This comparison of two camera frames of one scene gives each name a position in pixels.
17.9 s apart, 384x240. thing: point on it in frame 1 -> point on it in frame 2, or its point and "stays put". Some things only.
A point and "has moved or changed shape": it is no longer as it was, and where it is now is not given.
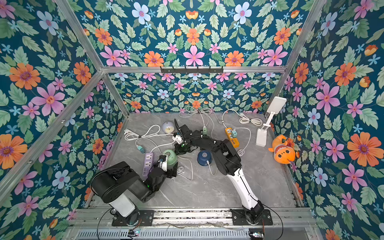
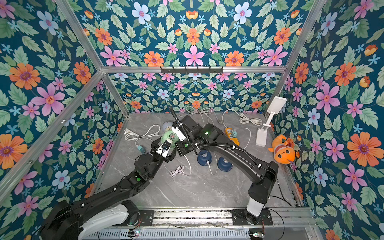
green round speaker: [172, 157] has moved or changed shape
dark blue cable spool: [203, 156] stays put
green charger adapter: [141, 149] stays put
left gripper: [170, 175] -> [167, 159]
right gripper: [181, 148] stays put
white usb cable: [241, 151] stays put
